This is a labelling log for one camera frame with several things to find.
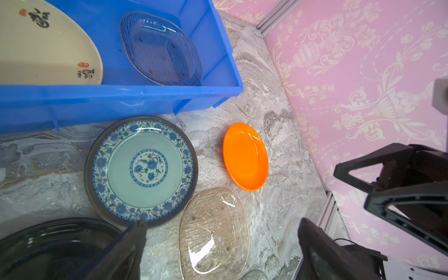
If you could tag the blue plastic bin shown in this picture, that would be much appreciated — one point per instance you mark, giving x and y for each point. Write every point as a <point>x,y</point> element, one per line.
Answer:
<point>124,92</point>

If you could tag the clear glass plate centre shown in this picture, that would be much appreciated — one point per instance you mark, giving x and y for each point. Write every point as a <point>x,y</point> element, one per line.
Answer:
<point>254,275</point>

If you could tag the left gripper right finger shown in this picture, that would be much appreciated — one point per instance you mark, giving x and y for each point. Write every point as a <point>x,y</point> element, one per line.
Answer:
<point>323,259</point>

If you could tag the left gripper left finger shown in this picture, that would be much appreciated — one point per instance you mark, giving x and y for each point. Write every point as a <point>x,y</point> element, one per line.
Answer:
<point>120,260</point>

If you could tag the black round plate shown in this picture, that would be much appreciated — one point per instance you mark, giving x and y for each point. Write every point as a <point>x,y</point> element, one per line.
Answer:
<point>54,250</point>

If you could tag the orange plastic plate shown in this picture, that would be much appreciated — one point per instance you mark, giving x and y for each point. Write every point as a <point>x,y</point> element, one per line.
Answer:
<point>245,157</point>

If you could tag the grey clear plate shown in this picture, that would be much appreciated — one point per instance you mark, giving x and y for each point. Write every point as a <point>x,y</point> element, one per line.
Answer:
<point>160,50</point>

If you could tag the brown clear plate centre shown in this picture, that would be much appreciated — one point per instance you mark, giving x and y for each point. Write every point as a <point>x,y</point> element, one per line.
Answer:
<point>214,237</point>

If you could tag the cream plate with calligraphy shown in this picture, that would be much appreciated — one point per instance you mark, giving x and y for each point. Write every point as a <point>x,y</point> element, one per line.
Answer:
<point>40,45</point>

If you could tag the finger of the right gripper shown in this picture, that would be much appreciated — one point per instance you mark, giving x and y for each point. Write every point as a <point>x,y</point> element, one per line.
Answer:
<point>420,210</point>
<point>386,168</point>

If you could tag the right corner aluminium post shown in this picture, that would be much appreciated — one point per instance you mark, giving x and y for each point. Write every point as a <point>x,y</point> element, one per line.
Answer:
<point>276,15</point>

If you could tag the blue floral patterned plate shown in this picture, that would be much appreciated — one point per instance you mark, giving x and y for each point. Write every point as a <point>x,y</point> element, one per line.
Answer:
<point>141,168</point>

